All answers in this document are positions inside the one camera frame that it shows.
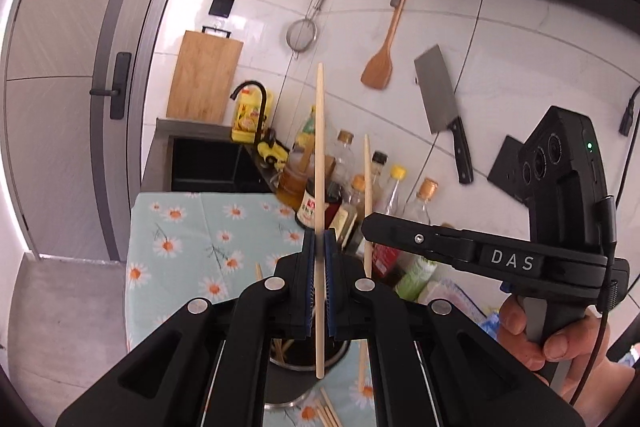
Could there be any wooden cutting board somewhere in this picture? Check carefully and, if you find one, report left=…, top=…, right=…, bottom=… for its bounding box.
left=166, top=26, right=245, bottom=124

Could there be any dark sauce bottle yellow cap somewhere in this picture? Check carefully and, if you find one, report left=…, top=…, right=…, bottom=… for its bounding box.
left=327, top=175, right=368, bottom=253

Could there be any metal mesh strainer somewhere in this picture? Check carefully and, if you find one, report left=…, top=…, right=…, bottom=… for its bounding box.
left=285, top=0, right=331, bottom=58

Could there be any long wooden chopstick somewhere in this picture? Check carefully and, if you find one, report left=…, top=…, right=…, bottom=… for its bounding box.
left=313, top=63, right=327, bottom=379
left=357, top=134, right=374, bottom=393

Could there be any person's right hand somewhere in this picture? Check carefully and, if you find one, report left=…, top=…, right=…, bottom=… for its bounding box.
left=500, top=295, right=613, bottom=389

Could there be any black door handle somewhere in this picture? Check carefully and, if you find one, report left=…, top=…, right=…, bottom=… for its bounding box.
left=89, top=52, right=132, bottom=120

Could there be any black curved faucet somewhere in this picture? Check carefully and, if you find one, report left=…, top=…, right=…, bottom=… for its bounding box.
left=230, top=81, right=269, bottom=148

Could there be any white sugar bag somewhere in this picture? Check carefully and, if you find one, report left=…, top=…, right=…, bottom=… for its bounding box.
left=417, top=278, right=484, bottom=324

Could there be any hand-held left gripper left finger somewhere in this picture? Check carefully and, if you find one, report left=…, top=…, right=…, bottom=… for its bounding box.
left=55, top=229, right=317, bottom=427

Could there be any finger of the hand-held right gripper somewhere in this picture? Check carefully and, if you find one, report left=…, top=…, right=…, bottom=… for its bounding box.
left=361, top=212, right=479, bottom=269

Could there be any tall bottle gold cap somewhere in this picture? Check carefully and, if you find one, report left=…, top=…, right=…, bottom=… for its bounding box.
left=372, top=178, right=439, bottom=279

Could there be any green tinted bottle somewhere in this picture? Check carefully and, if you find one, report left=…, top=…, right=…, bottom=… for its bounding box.
left=294, top=106, right=318, bottom=148

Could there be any grey door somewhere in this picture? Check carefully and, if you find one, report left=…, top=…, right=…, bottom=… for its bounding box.
left=4, top=0, right=206, bottom=263

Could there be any yellow plastic item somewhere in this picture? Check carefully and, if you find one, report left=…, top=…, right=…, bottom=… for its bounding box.
left=256, top=129, right=292, bottom=168

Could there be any slim bottle yellow cap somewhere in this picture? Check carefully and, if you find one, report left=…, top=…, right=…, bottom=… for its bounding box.
left=372, top=165, right=407, bottom=225

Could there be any pile of wooden chopsticks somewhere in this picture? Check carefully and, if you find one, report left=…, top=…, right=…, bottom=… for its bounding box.
left=255, top=263, right=347, bottom=427

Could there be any blue white salt bag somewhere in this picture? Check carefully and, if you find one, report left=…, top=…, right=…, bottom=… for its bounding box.
left=479, top=311, right=502, bottom=341

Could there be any daisy print tablecloth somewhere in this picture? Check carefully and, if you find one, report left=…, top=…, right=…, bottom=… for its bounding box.
left=125, top=192, right=377, bottom=427

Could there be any black capped bottle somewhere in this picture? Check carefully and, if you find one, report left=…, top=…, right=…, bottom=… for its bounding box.
left=369, top=150, right=389, bottom=212

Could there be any dark kitchen sink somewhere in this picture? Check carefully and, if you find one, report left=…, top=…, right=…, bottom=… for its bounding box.
left=156, top=118, right=282, bottom=194

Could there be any black cylindrical utensil holder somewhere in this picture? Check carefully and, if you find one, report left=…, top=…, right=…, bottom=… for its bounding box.
left=264, top=338, right=352, bottom=411

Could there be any black square wall panel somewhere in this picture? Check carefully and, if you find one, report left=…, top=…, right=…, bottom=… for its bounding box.
left=487, top=135, right=532, bottom=204

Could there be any black wall plug cable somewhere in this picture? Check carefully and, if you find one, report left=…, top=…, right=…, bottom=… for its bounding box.
left=619, top=84, right=640, bottom=138

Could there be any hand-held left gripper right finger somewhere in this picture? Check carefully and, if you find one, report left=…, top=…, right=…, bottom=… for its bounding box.
left=324, top=229, right=585, bottom=427

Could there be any yellow oil jug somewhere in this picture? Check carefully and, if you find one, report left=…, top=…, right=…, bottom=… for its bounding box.
left=231, top=89, right=275, bottom=143

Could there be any black handled cleaver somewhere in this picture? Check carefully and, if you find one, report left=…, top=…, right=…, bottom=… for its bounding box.
left=413, top=45, right=475, bottom=184

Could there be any clear glass bottle gold cap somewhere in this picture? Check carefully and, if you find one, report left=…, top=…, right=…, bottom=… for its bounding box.
left=327, top=130, right=357, bottom=198

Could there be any wooden spatula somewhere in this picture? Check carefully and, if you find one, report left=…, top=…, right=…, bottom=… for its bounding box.
left=360, top=0, right=416, bottom=90

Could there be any amber liquid bottle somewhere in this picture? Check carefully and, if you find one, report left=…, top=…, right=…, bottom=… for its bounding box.
left=276, top=146, right=312, bottom=210

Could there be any dark sauce bottle red label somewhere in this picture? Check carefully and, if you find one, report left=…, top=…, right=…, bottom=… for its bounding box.
left=296, top=184, right=331, bottom=229

